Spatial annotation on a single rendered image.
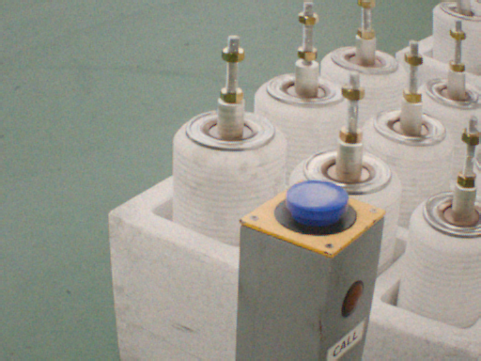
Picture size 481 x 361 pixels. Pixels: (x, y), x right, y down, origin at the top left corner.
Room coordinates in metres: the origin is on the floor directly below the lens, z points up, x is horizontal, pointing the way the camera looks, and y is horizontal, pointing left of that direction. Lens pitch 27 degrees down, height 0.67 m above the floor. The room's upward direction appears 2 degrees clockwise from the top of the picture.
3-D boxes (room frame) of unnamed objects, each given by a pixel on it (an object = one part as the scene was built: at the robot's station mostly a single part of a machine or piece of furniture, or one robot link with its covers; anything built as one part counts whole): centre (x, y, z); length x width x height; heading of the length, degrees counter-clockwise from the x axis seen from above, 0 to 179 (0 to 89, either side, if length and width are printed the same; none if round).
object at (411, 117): (0.92, -0.15, 0.26); 0.02 x 0.02 x 0.03
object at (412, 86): (0.92, -0.15, 0.30); 0.01 x 0.01 x 0.08; 39
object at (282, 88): (0.99, -0.06, 0.25); 0.08 x 0.08 x 0.01
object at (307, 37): (0.99, -0.06, 0.31); 0.01 x 0.01 x 0.08; 74
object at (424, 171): (0.92, -0.15, 0.16); 0.10 x 0.10 x 0.18
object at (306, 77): (0.99, -0.06, 0.26); 0.02 x 0.02 x 0.03
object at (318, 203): (0.64, -0.05, 0.32); 0.04 x 0.04 x 0.02
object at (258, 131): (0.89, 0.01, 0.25); 0.08 x 0.08 x 0.01
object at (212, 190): (0.89, 0.01, 0.16); 0.10 x 0.10 x 0.18
